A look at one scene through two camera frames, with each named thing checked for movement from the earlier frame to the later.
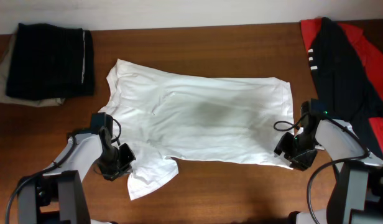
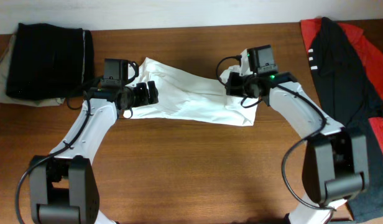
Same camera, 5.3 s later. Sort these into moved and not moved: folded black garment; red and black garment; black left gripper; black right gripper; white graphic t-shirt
Moved: white graphic t-shirt; black right gripper; black left gripper
Not moved: red and black garment; folded black garment
